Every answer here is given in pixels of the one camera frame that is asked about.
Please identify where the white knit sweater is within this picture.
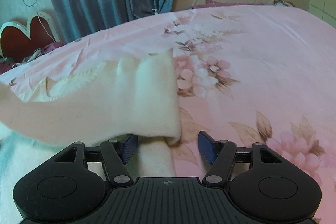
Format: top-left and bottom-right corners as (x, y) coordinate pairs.
(1, 51), (181, 223)

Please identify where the pink floral bed sheet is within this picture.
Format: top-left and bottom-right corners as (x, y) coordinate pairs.
(1, 6), (335, 223)

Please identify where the blue purple bedding pile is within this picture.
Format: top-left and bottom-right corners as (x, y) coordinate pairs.
(1, 42), (65, 75)

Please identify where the red white scalloped headboard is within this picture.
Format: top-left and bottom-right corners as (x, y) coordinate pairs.
(1, 11), (62, 61)

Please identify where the purple pillow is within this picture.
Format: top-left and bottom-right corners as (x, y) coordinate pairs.
(189, 0), (266, 10)

